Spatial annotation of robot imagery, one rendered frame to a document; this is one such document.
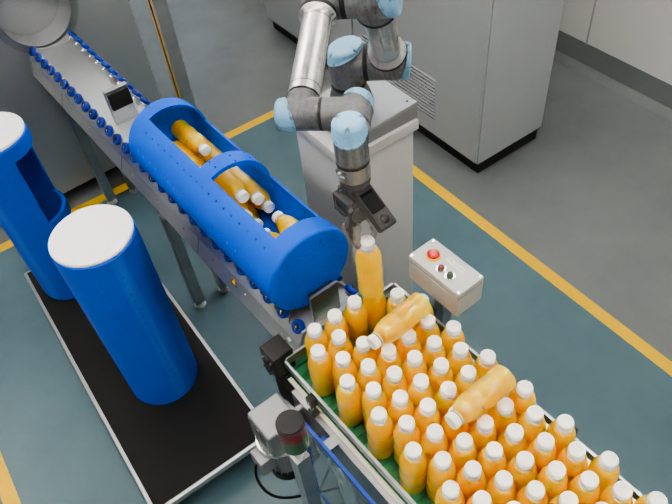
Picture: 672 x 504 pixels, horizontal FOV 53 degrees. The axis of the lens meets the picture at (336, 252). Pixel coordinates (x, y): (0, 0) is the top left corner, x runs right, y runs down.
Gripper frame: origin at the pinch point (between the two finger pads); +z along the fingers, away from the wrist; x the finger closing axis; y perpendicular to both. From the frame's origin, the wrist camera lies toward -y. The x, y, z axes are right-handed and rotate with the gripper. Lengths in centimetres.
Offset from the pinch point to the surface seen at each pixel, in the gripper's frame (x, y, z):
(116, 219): 43, 85, 28
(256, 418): 40, 4, 48
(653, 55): -269, 98, 108
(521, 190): -154, 84, 134
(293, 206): -5, 50, 27
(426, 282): -19.0, 0.7, 30.7
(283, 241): 11.4, 24.4, 11.5
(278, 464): 40, -1, 69
